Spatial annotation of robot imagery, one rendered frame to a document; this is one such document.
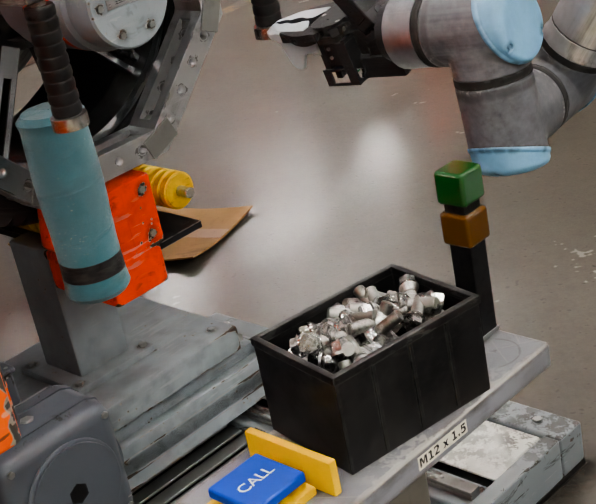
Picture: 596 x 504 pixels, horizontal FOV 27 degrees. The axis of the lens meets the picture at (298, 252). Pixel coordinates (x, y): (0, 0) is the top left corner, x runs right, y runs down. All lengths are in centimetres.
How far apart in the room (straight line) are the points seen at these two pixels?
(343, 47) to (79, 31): 34
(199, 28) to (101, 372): 57
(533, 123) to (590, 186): 152
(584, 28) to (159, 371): 90
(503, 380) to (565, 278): 118
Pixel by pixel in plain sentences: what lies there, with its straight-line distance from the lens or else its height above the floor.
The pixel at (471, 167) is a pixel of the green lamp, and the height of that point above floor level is 66.
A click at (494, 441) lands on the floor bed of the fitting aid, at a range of 195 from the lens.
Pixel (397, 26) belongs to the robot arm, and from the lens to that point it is 145.
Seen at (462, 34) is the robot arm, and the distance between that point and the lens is 140.
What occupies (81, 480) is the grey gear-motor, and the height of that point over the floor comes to 33.
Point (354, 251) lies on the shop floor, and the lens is 279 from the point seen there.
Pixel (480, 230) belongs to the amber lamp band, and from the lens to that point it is 141.
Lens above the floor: 118
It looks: 24 degrees down
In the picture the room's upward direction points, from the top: 12 degrees counter-clockwise
